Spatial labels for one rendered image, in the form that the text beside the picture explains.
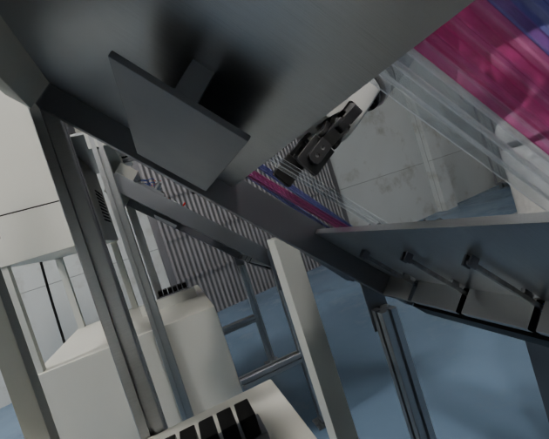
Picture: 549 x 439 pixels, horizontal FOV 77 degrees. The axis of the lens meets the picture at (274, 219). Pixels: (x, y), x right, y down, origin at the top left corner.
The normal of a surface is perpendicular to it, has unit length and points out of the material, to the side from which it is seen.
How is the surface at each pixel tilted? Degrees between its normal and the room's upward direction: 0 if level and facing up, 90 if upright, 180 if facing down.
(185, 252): 90
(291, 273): 90
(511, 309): 44
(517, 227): 134
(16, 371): 90
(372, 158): 90
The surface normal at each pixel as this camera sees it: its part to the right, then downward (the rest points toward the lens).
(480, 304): -0.85, -0.48
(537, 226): -0.43, 0.88
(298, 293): 0.34, -0.07
